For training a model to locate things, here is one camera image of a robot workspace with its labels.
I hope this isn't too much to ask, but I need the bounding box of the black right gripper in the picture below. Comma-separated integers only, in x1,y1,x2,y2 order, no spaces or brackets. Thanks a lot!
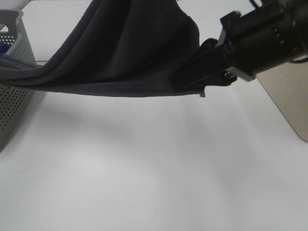
169,4,293,92

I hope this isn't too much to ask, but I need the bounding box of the dark navy towel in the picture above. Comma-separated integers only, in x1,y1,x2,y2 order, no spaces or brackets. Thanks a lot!
0,0,204,98

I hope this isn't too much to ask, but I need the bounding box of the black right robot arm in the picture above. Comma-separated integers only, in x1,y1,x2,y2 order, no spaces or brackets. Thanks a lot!
169,0,308,92

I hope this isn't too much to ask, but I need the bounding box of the beige plastic storage bin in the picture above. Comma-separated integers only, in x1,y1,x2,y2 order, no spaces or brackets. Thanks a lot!
257,62,308,142

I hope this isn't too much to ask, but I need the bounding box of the grey perforated plastic basket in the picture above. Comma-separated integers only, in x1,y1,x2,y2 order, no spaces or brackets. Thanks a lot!
0,9,36,150

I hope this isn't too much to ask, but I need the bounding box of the blue cloth in basket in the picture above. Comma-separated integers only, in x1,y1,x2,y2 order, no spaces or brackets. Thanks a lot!
0,43,7,56

